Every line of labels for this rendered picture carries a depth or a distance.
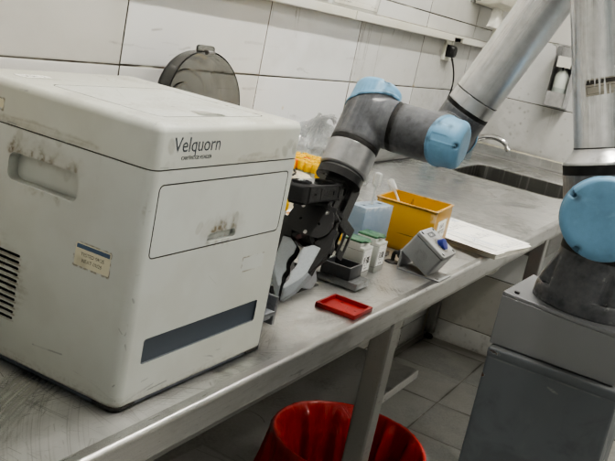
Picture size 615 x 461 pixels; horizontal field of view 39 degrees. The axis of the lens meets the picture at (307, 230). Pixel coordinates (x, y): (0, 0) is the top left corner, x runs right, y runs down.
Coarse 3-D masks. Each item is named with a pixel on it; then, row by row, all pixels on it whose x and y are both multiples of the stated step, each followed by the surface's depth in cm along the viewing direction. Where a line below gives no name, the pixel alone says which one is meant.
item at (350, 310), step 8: (328, 296) 136; (336, 296) 138; (344, 296) 138; (320, 304) 132; (328, 304) 134; (336, 304) 135; (344, 304) 136; (352, 304) 137; (360, 304) 136; (336, 312) 131; (344, 312) 130; (352, 312) 133; (360, 312) 132; (368, 312) 135
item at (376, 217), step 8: (376, 200) 172; (360, 208) 163; (368, 208) 163; (376, 208) 165; (384, 208) 168; (392, 208) 170; (352, 216) 164; (360, 216) 163; (368, 216) 164; (376, 216) 166; (384, 216) 169; (352, 224) 164; (360, 224) 163; (368, 224) 165; (376, 224) 167; (384, 224) 170; (384, 232) 171; (384, 240) 172
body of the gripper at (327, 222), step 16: (320, 176) 129; (336, 176) 126; (352, 176) 125; (352, 192) 130; (304, 208) 125; (320, 208) 124; (336, 208) 127; (352, 208) 131; (288, 224) 125; (304, 224) 124; (320, 224) 123; (336, 224) 124; (304, 240) 128; (336, 240) 128
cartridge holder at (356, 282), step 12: (324, 264) 146; (336, 264) 145; (348, 264) 149; (360, 264) 148; (324, 276) 146; (336, 276) 145; (348, 276) 144; (360, 276) 148; (348, 288) 144; (360, 288) 145
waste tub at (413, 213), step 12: (396, 192) 189; (408, 192) 188; (396, 204) 176; (408, 204) 175; (420, 204) 188; (432, 204) 187; (444, 204) 186; (396, 216) 177; (408, 216) 176; (420, 216) 175; (432, 216) 174; (444, 216) 180; (396, 228) 177; (408, 228) 176; (420, 228) 175; (444, 228) 183; (396, 240) 178; (408, 240) 177
